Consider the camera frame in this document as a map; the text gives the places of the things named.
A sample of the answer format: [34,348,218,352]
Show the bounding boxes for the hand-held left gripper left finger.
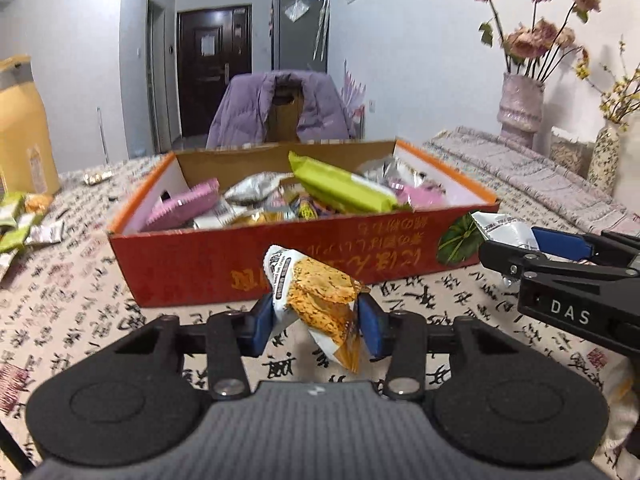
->
[117,294,275,401]

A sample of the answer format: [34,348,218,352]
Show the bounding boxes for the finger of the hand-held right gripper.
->
[531,226,640,267]
[479,240,640,286]

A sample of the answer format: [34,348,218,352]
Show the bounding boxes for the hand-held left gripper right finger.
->
[358,294,523,402]

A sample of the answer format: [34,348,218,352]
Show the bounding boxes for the white snack packet black print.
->
[470,211,541,253]

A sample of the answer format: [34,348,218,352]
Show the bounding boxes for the orange cardboard box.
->
[106,139,501,308]

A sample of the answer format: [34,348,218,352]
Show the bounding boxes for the long green snack packet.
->
[289,151,401,213]

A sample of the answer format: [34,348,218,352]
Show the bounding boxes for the pink patterned cloth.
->
[422,127,640,241]

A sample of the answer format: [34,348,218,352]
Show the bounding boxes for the glass jar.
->
[549,126,593,176]

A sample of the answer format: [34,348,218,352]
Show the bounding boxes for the patterned slim vase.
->
[587,122,623,196]

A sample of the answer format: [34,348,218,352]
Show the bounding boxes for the floral cloth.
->
[600,375,640,480]

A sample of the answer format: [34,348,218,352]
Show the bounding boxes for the pink snack packet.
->
[390,182,448,208]
[145,178,221,228]

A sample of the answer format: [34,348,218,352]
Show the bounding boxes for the silver snack packet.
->
[360,155,426,186]
[223,171,286,206]

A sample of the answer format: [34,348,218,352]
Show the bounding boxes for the pink ribbed vase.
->
[496,72,546,148]

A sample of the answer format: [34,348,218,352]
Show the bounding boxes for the yellow blossom branches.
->
[575,37,640,126]

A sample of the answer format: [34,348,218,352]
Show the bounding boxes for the dried rose bouquet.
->
[462,0,603,81]

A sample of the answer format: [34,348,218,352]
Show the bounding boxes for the wooden chair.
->
[265,85,306,142]

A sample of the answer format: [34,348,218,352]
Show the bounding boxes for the purple puffer jacket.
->
[206,71,358,150]

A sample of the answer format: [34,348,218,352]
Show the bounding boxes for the pink folded rack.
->
[341,60,368,133]

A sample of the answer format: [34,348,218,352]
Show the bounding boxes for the dark brown door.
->
[176,5,253,138]

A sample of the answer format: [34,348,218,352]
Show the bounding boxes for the black rod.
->
[0,425,31,471]

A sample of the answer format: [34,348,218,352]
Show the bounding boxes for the grey refrigerator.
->
[270,0,328,73]

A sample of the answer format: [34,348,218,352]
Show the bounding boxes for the white folded umbrella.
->
[312,0,331,61]

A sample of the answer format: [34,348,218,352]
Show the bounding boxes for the yellow bottle grey cap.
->
[0,55,62,196]

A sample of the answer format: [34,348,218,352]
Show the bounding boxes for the grey door frame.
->
[145,0,173,153]

